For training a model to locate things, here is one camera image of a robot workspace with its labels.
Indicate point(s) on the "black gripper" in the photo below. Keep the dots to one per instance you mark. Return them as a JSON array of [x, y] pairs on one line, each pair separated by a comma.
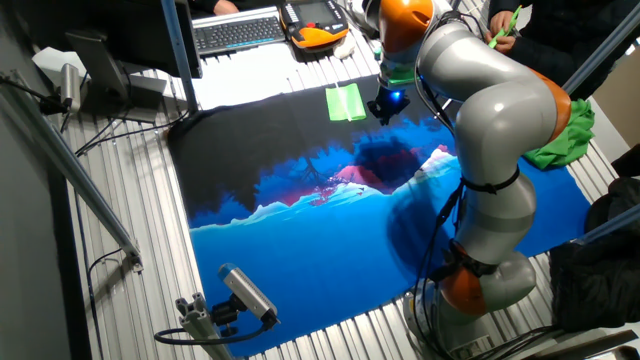
[[392, 100]]

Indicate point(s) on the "silver orange robot arm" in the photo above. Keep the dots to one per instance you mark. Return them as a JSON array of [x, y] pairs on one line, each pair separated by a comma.
[[500, 115]]

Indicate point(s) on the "black jacket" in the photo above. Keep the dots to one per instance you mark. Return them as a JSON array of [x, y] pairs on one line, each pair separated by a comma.
[[595, 265]]

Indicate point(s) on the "aluminium profile camera post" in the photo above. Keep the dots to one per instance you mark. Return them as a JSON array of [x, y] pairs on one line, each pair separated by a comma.
[[202, 325]]

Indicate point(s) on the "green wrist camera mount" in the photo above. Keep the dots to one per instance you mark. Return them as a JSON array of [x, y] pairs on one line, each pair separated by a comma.
[[400, 76]]

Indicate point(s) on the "blue landscape print cloth mat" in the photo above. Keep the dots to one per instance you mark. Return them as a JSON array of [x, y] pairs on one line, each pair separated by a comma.
[[310, 250]]

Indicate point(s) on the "blue grey vertical frame post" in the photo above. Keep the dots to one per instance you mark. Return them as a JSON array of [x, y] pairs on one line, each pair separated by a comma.
[[179, 55]]

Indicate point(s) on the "black round haptic device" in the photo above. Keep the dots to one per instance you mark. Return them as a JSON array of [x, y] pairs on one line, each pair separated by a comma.
[[371, 17]]

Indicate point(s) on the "operator dark sleeve forearm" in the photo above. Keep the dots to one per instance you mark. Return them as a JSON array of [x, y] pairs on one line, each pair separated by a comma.
[[202, 5]]

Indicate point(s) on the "crumpled green cloth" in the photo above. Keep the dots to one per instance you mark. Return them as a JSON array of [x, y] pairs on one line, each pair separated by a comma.
[[567, 140]]

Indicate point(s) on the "bare hand with dark sleeve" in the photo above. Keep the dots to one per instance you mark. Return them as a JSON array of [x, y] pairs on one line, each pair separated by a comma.
[[500, 22], [500, 45]]

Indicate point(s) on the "green flag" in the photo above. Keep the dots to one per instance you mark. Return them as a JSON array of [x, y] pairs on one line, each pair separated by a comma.
[[352, 102]]

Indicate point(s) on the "orange black teach pendant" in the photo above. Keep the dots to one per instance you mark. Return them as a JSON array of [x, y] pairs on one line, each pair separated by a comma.
[[315, 22]]

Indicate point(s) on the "person in dark clothes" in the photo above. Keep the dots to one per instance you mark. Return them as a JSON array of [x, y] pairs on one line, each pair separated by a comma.
[[575, 35]]

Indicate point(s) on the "grey diagonal frame strut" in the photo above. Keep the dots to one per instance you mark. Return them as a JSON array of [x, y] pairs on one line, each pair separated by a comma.
[[75, 175]]

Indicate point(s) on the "silver cylindrical camera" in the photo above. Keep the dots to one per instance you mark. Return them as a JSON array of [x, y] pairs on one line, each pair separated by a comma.
[[70, 87]]

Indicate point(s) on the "black silver keyboard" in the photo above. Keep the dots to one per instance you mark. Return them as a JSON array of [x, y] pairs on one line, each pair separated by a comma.
[[237, 32]]

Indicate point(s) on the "operator bare hand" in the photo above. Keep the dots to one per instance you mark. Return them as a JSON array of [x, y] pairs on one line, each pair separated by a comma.
[[226, 7]]

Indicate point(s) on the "white rounded block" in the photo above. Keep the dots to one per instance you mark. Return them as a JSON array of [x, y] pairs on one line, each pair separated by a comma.
[[345, 48]]

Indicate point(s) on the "black monitor with stand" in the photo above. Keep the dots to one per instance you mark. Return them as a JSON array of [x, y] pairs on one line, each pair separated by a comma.
[[125, 40]]

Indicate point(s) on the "silver depth camera blue end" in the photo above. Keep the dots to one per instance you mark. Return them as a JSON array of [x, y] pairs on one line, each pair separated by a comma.
[[247, 292]]

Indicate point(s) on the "blue grey frame strut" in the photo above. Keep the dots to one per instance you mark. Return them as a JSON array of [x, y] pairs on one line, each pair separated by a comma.
[[605, 47], [607, 226]]

